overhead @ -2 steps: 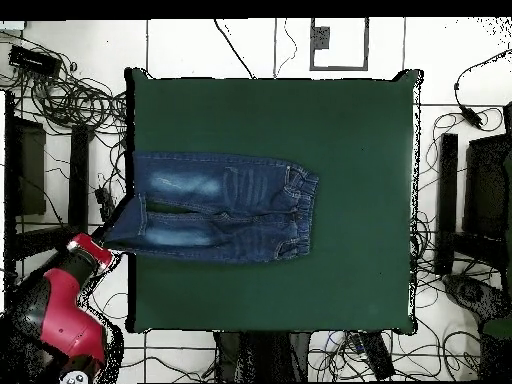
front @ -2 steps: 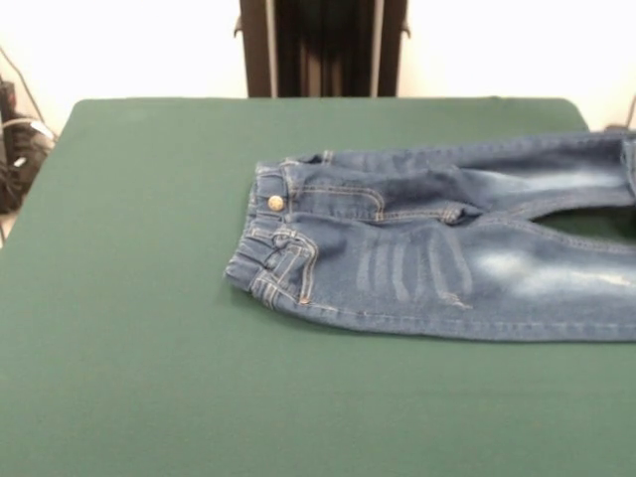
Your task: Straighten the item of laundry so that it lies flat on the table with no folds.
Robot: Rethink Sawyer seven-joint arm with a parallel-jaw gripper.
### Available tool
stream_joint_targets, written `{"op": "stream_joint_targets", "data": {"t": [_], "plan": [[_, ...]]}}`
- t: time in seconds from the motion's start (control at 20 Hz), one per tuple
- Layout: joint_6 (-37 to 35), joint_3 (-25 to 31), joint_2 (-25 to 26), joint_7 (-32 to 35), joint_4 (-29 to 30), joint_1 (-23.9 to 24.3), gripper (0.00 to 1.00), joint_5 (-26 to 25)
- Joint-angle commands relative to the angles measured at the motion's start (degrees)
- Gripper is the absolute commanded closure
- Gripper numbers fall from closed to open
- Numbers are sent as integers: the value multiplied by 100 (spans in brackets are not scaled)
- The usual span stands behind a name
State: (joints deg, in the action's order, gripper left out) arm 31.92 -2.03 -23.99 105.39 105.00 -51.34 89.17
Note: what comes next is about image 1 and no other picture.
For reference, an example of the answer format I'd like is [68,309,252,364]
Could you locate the blue denim jeans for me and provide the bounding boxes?
[102,149,320,265]

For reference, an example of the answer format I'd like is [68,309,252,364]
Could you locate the black power strip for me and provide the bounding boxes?
[94,186,118,217]

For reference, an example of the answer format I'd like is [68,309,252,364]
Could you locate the dark green table cloth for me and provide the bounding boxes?
[124,67,424,335]

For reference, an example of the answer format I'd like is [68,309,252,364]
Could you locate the black electronics box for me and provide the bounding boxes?
[8,44,63,78]

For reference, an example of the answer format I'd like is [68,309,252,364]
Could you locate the long black box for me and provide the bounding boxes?
[358,330,396,381]

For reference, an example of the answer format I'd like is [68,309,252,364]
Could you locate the small grey floor box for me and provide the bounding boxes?
[311,25,332,50]

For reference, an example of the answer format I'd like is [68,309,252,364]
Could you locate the grey wheeled base leg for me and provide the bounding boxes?
[441,272,511,323]

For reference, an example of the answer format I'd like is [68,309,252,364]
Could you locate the black power adapter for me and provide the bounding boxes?
[458,104,486,130]

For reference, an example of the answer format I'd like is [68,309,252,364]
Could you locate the black metal frame stand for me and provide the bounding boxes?
[434,101,512,281]
[3,90,96,265]

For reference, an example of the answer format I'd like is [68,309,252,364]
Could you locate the black cable tangle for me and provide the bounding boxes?
[0,29,129,137]

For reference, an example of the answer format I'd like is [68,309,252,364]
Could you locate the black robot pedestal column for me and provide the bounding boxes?
[214,330,312,383]

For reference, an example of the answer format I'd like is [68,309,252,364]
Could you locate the thick black floor cable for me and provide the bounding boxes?
[212,17,257,80]

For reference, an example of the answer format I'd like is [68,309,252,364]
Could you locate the thin black floor cable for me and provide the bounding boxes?
[272,17,299,79]

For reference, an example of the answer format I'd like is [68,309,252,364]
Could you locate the grey square floor frame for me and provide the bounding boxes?
[308,16,370,72]

